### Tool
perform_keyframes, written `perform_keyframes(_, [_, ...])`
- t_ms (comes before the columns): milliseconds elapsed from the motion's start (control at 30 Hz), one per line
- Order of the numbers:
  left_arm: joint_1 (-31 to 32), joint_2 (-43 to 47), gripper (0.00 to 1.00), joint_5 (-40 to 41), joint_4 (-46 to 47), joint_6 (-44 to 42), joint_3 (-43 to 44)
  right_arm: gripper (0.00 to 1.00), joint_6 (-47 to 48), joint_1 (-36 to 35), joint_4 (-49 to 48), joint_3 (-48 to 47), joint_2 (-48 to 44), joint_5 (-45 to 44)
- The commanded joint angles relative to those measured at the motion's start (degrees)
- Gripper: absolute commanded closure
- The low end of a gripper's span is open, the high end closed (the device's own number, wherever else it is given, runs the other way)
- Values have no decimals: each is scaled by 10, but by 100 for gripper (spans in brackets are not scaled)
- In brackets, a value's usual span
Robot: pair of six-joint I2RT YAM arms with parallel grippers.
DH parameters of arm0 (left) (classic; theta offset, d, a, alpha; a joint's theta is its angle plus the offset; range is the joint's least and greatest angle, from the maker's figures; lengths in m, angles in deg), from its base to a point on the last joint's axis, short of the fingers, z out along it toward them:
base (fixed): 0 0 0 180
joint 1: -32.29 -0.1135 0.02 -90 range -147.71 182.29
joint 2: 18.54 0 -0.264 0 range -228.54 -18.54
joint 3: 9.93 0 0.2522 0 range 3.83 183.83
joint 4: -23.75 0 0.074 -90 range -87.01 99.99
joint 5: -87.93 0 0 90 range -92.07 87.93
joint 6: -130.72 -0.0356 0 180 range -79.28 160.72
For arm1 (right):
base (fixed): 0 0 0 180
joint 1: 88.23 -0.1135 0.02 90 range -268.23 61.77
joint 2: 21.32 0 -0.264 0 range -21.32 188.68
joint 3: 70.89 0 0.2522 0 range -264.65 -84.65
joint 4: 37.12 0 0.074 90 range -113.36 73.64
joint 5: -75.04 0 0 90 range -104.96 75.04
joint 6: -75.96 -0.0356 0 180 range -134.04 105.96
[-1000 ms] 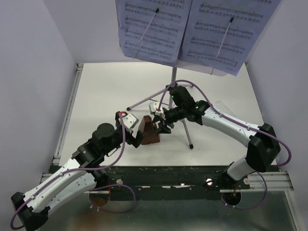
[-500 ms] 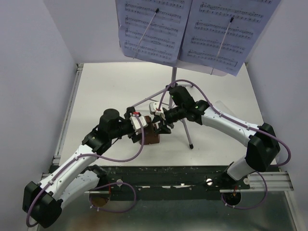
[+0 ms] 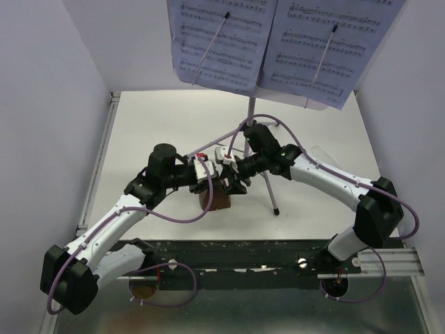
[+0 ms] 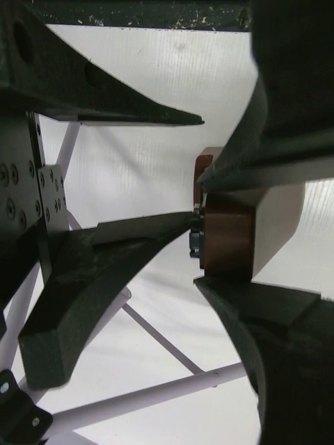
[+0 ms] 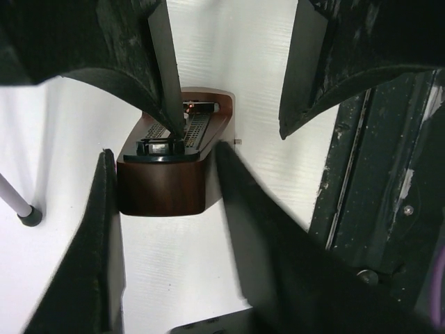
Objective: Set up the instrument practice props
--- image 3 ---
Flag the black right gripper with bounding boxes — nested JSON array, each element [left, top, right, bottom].
[[219, 152, 267, 196]]

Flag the brown wooden metronome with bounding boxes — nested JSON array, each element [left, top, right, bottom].
[[199, 180, 232, 212]]

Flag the lilac perforated music stand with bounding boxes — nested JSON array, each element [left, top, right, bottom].
[[165, 0, 407, 217]]

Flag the clear plastic metronome cover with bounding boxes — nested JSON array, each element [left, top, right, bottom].
[[309, 145, 341, 169]]

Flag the lilac sheet music page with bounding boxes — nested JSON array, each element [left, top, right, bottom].
[[259, 0, 405, 110], [167, 0, 277, 97]]

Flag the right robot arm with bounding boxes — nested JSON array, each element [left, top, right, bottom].
[[215, 124, 404, 273]]

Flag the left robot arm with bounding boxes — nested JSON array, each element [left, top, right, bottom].
[[40, 143, 218, 315]]

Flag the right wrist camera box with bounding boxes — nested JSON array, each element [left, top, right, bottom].
[[214, 146, 237, 169]]

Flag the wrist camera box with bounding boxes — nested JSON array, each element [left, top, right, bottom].
[[214, 146, 237, 169], [193, 152, 219, 184]]

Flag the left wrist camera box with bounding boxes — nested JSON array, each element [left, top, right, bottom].
[[193, 152, 219, 184]]

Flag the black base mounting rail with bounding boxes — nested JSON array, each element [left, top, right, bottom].
[[130, 239, 351, 291]]

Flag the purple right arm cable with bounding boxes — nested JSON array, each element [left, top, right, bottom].
[[225, 113, 421, 304]]

